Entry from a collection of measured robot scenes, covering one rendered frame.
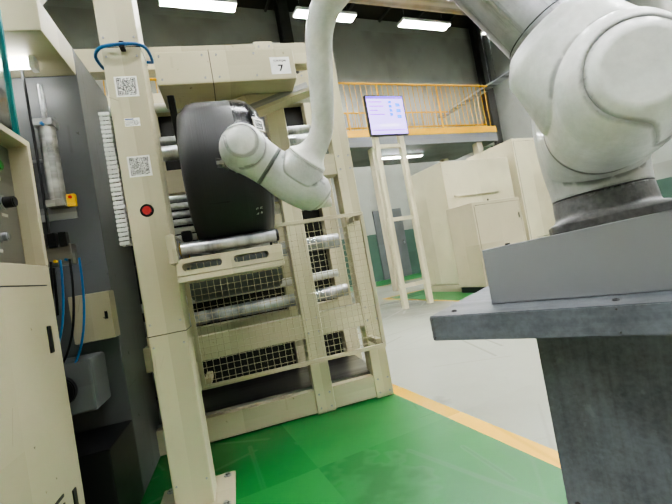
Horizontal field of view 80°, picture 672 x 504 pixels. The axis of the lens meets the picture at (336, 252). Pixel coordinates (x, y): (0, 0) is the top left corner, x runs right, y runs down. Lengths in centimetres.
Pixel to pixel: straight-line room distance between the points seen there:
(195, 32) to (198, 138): 1116
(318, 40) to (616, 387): 85
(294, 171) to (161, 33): 1152
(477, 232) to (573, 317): 517
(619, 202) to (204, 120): 118
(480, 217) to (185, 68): 458
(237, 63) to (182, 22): 1062
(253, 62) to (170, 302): 113
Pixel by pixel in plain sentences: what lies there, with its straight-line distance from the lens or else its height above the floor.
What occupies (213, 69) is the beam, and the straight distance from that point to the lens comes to 200.
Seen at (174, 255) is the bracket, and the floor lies 88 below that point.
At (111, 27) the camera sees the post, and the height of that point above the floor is 173.
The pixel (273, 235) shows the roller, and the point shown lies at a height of 90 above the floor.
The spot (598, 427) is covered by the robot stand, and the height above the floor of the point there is 44.
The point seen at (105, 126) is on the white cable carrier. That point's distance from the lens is 168.
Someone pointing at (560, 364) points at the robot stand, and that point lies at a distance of 76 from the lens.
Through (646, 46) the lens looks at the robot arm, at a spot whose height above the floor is 93.
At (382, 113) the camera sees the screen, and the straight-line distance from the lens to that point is 567.
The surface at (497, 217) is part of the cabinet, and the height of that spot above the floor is 99.
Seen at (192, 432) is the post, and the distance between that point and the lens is 161.
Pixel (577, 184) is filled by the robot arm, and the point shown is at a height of 82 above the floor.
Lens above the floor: 76
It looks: 2 degrees up
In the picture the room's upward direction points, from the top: 10 degrees counter-clockwise
